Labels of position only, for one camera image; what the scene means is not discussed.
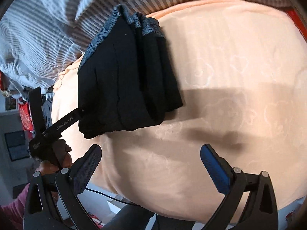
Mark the grey jacket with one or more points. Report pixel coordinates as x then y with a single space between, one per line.
47 106

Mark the dark navy pants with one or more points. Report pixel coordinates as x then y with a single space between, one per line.
125 78

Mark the grey checkered quilt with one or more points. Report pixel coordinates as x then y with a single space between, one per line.
40 38

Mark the person's dark trouser leg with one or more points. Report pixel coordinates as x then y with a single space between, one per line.
133 217

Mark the peach bed blanket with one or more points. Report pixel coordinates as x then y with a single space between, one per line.
242 71

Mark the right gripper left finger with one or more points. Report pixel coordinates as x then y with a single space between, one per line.
41 212

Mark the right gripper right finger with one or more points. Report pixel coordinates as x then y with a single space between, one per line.
260 210

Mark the red cloth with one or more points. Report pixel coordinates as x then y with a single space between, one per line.
297 21

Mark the maroon sleeve left forearm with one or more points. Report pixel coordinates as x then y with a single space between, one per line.
12 214

